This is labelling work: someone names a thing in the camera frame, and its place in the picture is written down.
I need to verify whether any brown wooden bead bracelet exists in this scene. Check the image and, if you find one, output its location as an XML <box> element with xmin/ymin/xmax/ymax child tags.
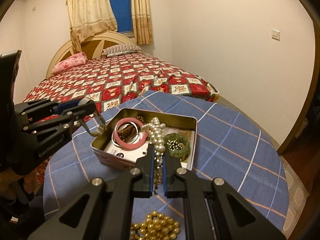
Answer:
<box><xmin>118</xmin><ymin>115</ymin><xmax>146</xmax><ymax>140</ymax></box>

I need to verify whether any gold pearl necklace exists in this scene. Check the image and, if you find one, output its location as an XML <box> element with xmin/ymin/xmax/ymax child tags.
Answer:
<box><xmin>129</xmin><ymin>210</ymin><xmax>181</xmax><ymax>240</ymax></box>

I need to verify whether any pink metal tin box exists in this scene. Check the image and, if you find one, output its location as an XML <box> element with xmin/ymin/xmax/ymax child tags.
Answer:
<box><xmin>91</xmin><ymin>108</ymin><xmax>197</xmax><ymax>161</ymax></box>

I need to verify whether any beige curtain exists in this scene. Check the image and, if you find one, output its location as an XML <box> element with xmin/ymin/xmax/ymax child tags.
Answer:
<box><xmin>66</xmin><ymin>0</ymin><xmax>118</xmax><ymax>53</ymax></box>
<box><xmin>131</xmin><ymin>0</ymin><xmax>153</xmax><ymax>45</ymax></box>

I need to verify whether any pink floral pillow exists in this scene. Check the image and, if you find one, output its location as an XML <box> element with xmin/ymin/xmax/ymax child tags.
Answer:
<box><xmin>52</xmin><ymin>52</ymin><xmax>88</xmax><ymax>75</ymax></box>

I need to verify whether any beige right curtain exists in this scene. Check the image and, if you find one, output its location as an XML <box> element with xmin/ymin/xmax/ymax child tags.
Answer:
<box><xmin>131</xmin><ymin>0</ymin><xmax>153</xmax><ymax>45</ymax></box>

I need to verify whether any striped pillow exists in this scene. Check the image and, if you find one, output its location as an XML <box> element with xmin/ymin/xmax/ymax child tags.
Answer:
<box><xmin>102</xmin><ymin>44</ymin><xmax>143</xmax><ymax>57</ymax></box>

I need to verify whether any blue plaid tablecloth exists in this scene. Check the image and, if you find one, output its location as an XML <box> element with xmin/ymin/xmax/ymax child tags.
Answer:
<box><xmin>43</xmin><ymin>91</ymin><xmax>289</xmax><ymax>239</ymax></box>

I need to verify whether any window with blue glass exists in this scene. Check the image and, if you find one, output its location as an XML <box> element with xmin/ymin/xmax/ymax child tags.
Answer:
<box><xmin>110</xmin><ymin>0</ymin><xmax>133</xmax><ymax>36</ymax></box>

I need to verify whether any beige left curtain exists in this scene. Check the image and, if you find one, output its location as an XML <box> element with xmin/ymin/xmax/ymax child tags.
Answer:
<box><xmin>66</xmin><ymin>0</ymin><xmax>118</xmax><ymax>53</ymax></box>

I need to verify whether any brown wooden door frame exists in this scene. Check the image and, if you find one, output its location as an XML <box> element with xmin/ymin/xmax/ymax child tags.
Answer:
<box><xmin>276</xmin><ymin>0</ymin><xmax>320</xmax><ymax>156</ymax></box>

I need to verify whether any white wall switch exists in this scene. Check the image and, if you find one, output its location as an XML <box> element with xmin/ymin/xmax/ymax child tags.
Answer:
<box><xmin>271</xmin><ymin>29</ymin><xmax>280</xmax><ymax>41</ymax></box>

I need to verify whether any cream wooden headboard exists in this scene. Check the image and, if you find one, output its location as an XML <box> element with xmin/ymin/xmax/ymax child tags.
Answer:
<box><xmin>46</xmin><ymin>31</ymin><xmax>136</xmax><ymax>79</ymax></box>

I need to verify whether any pink jade bangle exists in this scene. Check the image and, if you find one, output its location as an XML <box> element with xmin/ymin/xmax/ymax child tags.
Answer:
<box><xmin>111</xmin><ymin>115</ymin><xmax>148</xmax><ymax>151</ymax></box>

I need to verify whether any dark metallic bead bracelet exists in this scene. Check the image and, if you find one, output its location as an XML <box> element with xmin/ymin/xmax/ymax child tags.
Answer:
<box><xmin>166</xmin><ymin>139</ymin><xmax>187</xmax><ymax>163</ymax></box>

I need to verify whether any green jade bracelet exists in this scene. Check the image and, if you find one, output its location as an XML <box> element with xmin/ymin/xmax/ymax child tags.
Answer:
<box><xmin>163</xmin><ymin>132</ymin><xmax>192</xmax><ymax>158</ymax></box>

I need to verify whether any silver mesh band watch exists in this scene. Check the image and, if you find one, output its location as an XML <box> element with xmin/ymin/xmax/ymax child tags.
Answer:
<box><xmin>76</xmin><ymin>97</ymin><xmax>106</xmax><ymax>137</ymax></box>

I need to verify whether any white pearl necklace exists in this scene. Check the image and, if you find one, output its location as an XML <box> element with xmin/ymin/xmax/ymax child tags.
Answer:
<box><xmin>140</xmin><ymin>116</ymin><xmax>167</xmax><ymax>196</ymax></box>

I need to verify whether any red patchwork bedspread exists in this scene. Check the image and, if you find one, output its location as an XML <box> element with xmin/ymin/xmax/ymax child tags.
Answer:
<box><xmin>25</xmin><ymin>53</ymin><xmax>219</xmax><ymax>112</ymax></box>

